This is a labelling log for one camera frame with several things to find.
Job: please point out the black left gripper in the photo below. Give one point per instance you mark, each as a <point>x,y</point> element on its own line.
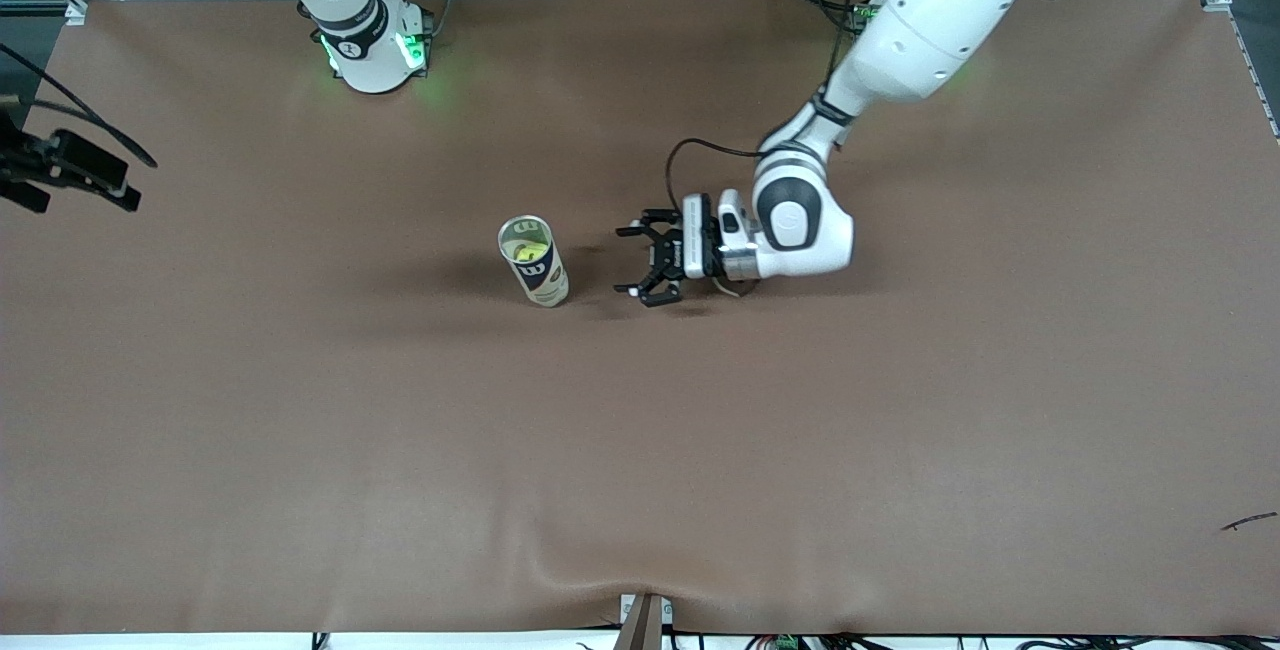
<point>694,252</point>

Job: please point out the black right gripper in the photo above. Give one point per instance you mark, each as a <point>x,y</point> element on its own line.
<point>70,158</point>

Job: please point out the Wilson tennis ball can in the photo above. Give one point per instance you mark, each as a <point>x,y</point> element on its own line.
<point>546,282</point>

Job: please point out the yellow tennis ball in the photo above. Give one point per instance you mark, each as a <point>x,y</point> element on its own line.
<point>527,251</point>

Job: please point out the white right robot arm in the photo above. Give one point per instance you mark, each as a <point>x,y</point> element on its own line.
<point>365,50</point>

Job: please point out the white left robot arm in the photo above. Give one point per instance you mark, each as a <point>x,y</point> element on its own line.
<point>930,20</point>

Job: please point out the brown table mat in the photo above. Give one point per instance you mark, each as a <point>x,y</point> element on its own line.
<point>640,450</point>

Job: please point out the small green connector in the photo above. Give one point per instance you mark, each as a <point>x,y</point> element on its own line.
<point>785,643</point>

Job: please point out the camera mount post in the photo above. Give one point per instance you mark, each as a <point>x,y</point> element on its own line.
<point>642,622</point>

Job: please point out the perforated metal side rail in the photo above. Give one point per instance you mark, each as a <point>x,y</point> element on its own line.
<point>1258,70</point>

